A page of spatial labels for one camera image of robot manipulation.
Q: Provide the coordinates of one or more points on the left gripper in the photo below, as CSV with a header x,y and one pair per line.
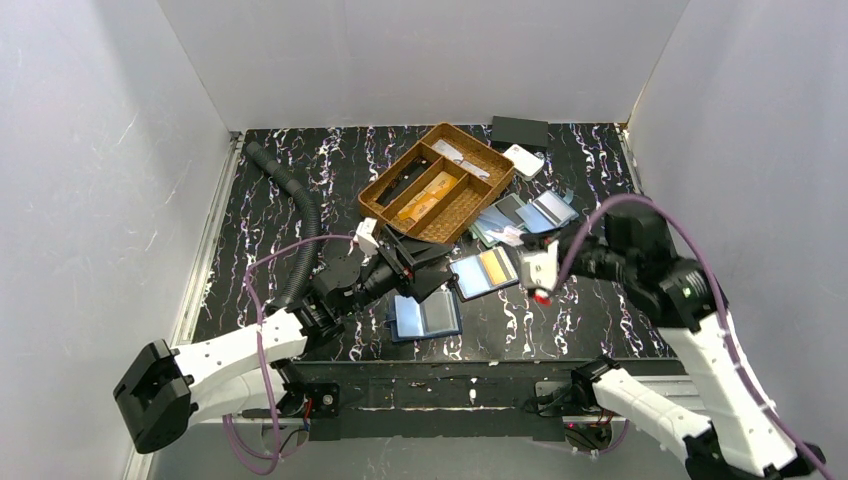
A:
x,y
403,266

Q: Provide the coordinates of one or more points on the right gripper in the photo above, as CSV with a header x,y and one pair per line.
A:
x,y
565,254

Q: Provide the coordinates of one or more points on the navy blue card holder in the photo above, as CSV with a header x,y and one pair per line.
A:
x,y
436,317

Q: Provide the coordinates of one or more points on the orange VIP card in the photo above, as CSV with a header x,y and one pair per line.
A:
x,y
417,208

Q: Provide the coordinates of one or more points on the white card black stripe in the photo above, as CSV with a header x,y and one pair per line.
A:
x,y
508,235

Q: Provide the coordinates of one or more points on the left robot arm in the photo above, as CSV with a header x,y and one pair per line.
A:
x,y
167,390

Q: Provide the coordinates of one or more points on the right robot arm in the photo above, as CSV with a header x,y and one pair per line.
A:
x,y
738,435

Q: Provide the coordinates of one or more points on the black card holder open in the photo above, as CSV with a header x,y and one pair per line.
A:
x,y
472,282

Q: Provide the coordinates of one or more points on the light blue card holder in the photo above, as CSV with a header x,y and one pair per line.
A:
x,y
547,212

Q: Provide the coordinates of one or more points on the yellow card in holder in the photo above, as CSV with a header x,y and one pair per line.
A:
x,y
495,267

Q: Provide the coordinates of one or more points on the orange card in tray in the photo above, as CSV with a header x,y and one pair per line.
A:
x,y
439,186

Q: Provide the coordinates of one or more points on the green card holder open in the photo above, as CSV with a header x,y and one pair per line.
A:
x,y
496,217

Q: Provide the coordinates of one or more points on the white card in tray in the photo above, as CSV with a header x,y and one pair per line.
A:
x,y
450,152

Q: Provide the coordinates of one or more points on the brown woven divider tray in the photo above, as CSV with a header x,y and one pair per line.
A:
x,y
411,172

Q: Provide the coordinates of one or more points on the white small box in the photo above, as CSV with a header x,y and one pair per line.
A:
x,y
526,164

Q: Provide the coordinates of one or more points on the black box at back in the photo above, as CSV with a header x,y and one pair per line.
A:
x,y
530,134

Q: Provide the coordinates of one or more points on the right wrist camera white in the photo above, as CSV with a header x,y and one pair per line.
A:
x,y
538,273

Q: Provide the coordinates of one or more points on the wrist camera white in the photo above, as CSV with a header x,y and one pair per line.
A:
x,y
365,237
538,273

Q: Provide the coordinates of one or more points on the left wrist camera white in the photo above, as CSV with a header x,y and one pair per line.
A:
x,y
365,237

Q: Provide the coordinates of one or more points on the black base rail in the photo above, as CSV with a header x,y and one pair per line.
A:
x,y
360,400

